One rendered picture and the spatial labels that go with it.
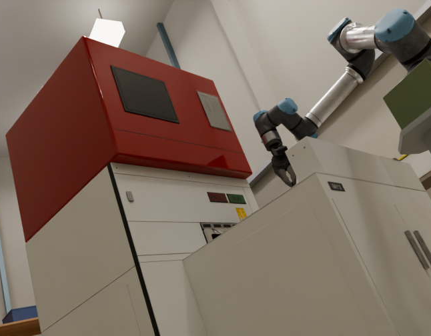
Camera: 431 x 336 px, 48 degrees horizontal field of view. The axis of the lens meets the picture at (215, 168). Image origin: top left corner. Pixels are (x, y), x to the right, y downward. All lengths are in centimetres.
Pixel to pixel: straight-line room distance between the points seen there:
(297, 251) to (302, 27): 505
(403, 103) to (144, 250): 97
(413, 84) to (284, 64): 499
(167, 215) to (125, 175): 22
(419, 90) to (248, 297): 82
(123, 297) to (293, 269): 61
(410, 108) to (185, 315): 98
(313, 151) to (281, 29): 515
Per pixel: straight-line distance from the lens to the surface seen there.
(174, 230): 183
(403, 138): 148
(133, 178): 183
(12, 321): 605
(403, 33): 165
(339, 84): 205
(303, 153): 155
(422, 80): 155
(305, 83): 618
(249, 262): 158
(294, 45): 639
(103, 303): 182
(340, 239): 140
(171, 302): 168
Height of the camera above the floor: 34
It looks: 24 degrees up
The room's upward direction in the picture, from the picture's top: 21 degrees counter-clockwise
